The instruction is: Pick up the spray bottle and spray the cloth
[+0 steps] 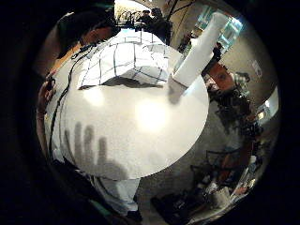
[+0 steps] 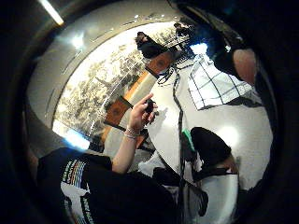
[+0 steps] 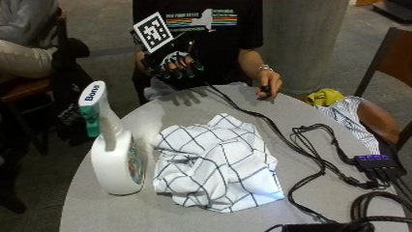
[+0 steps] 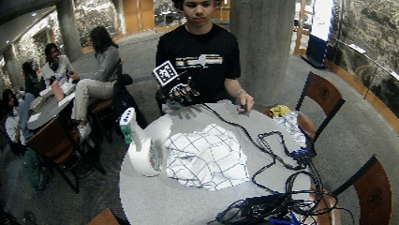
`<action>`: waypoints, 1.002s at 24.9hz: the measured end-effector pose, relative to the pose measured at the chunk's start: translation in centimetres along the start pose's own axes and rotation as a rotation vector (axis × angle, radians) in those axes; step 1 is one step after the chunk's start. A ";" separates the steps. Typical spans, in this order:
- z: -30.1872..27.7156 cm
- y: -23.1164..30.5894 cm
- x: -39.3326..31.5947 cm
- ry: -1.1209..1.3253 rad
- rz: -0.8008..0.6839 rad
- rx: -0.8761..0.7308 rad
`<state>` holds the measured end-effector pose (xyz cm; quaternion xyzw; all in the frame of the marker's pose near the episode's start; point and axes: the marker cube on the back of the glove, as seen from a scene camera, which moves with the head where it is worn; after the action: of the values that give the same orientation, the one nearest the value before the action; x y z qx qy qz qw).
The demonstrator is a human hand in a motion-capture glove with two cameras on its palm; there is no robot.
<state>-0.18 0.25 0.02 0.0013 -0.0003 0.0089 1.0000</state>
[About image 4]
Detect blue cable connector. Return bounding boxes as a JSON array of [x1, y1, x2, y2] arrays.
[[291, 149, 313, 159]]

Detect wide concrete pillar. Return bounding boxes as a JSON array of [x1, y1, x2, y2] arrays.
[[228, 0, 297, 109]]

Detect round grey side table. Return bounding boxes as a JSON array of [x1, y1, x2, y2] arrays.
[[25, 88, 77, 131]]

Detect white cube with black markers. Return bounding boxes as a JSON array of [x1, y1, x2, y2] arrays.
[[150, 60, 180, 87]]

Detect black electronics box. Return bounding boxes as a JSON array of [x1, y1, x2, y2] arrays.
[[238, 194, 293, 219]]

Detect white spray bottle green label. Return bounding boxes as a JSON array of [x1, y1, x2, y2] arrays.
[[118, 107, 168, 178]]

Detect black jacket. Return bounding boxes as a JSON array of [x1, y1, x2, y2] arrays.
[[110, 73, 148, 132]]

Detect white and blue standing banner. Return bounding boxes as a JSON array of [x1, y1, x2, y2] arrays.
[[305, 0, 335, 69]]

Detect green bag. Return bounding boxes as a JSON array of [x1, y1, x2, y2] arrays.
[[21, 147, 49, 192]]

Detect the person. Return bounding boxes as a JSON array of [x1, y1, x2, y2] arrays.
[[154, 0, 255, 114]]

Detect white papers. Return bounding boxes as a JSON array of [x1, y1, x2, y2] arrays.
[[38, 82, 77, 109]]

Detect white checkered cloth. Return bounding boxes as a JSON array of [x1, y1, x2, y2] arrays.
[[162, 123, 251, 192]]

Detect yellow crumpled wrapper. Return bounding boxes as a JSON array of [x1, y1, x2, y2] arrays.
[[268, 104, 291, 118]]

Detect wall handrail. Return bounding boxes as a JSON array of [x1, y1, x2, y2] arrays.
[[331, 37, 399, 83]]

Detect slim concrete pillar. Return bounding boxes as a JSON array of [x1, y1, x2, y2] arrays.
[[54, 0, 85, 63]]

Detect black glove cable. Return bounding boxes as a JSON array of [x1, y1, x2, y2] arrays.
[[200, 102, 307, 172]]

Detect silver foil bag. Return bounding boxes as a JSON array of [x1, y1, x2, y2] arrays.
[[272, 111, 309, 148]]

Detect black cable bundle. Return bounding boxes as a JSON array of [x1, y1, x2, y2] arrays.
[[212, 130, 353, 225]]

